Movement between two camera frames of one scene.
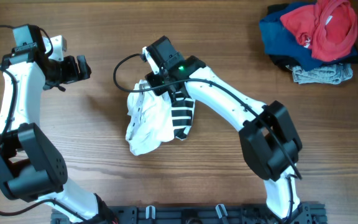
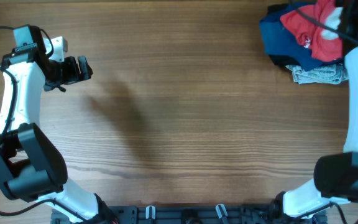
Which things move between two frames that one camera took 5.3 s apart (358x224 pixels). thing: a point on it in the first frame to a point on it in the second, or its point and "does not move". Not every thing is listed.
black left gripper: (77, 70) does not move
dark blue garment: (281, 41) does not move
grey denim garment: (327, 74) does not move
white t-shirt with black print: (154, 120) to (333, 20)
